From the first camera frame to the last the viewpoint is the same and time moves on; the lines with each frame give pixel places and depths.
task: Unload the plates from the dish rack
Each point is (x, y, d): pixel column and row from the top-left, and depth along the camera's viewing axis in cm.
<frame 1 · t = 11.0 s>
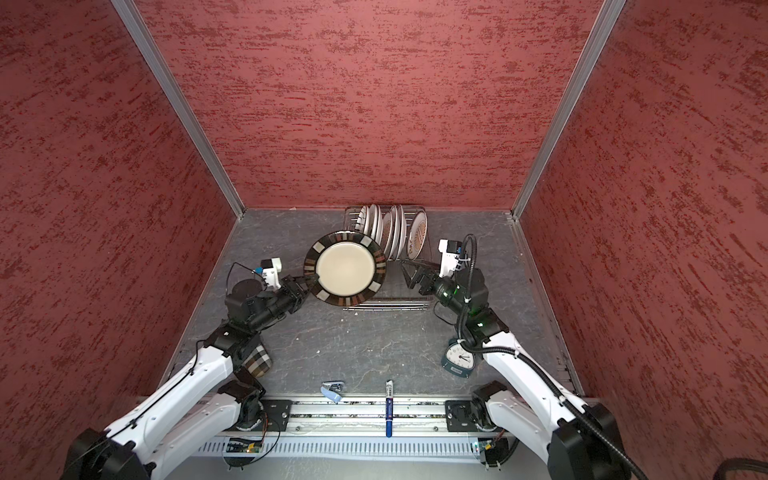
left hand: (320, 281, 77), fingers closed
right hand: (404, 269, 75), fingers open
green alarm clock: (457, 360, 81), point 5 cm above the table
plaid fabric pouch: (259, 362, 81), point 4 cm above the table
light blue clip: (333, 390, 79), on the table

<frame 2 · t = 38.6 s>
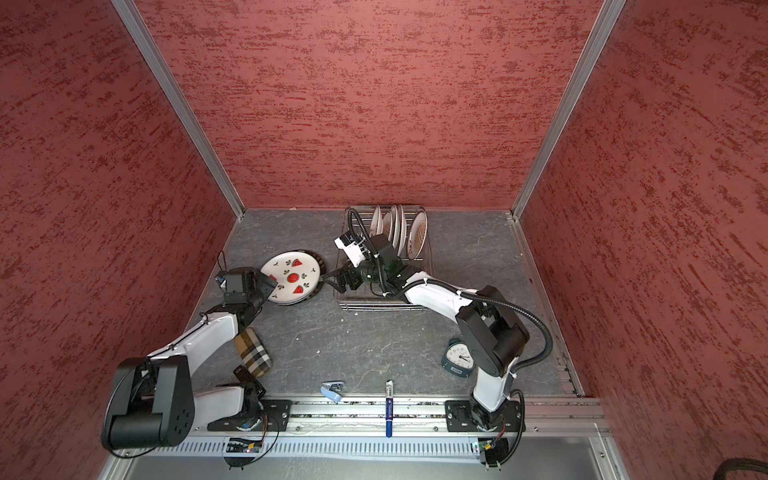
left hand: (266, 290, 91), fingers open
right hand: (331, 275, 82), fingers open
the named things where they were.

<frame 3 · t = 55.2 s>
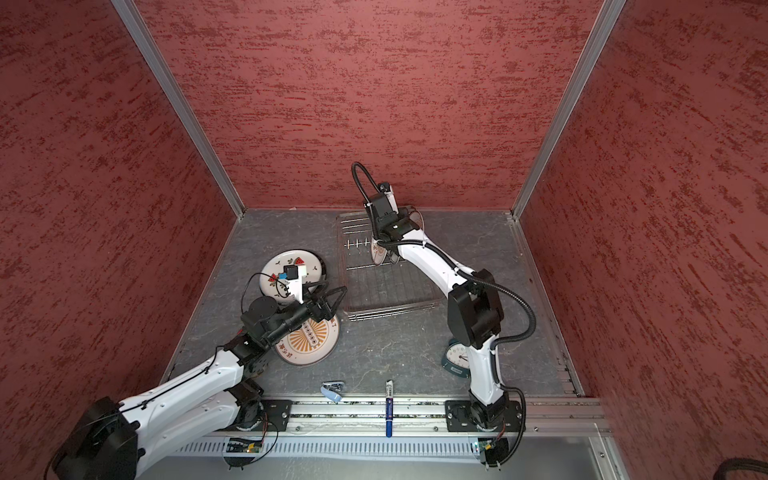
left hand: (338, 291, 76), fingers open
right hand: (393, 218, 91), fingers closed
white plate in rack: (310, 344, 87), on the table
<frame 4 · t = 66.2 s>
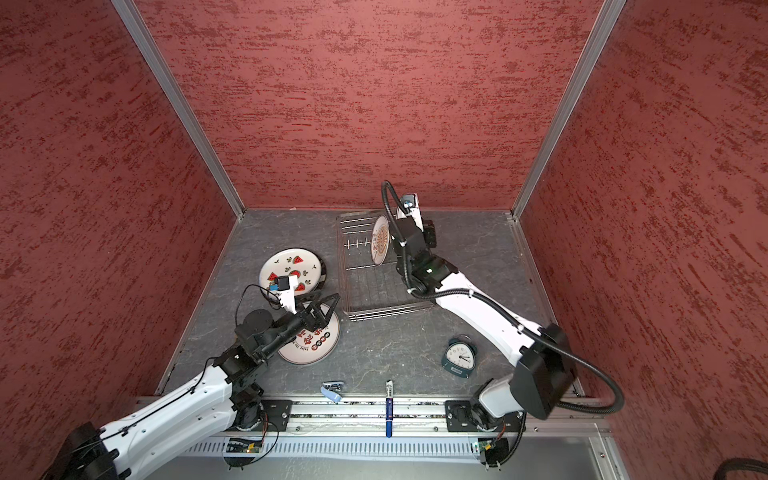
left hand: (331, 300, 76), fingers open
right hand: (415, 220, 77), fingers closed
white plate in rack 2: (310, 347, 87), on the table
